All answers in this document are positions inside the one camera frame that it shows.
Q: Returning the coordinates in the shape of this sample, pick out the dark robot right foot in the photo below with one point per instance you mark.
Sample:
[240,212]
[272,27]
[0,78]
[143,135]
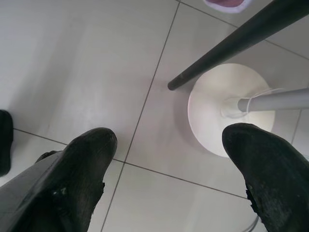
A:
[4,145]

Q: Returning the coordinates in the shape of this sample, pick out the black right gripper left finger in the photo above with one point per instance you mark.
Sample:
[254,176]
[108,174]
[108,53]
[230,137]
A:
[72,183]

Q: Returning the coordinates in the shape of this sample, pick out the pink white-rimmed cloth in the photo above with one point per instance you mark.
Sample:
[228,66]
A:
[224,3]

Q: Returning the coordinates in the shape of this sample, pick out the black metal table leg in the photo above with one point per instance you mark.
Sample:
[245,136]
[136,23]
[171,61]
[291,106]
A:
[241,38]

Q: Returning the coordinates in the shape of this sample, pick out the grey stand pole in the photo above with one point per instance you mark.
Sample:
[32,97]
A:
[277,100]

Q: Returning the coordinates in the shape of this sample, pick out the white round stand base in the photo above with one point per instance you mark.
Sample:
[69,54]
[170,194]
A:
[212,101]

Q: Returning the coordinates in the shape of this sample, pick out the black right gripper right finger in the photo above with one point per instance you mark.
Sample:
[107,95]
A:
[270,183]

